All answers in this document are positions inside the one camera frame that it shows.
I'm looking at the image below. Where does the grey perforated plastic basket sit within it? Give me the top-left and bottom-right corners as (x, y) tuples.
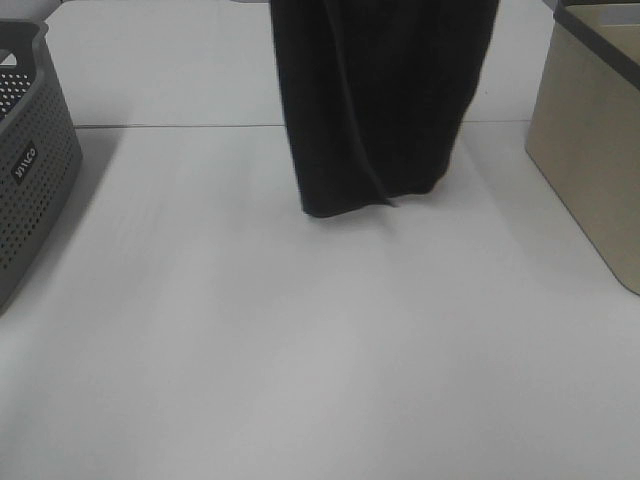
(1, 18), (83, 310)

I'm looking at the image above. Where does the dark navy towel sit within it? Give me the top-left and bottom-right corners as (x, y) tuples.
(269, 0), (499, 218)

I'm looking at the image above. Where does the beige storage box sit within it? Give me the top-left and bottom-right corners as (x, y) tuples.
(525, 1), (639, 293)

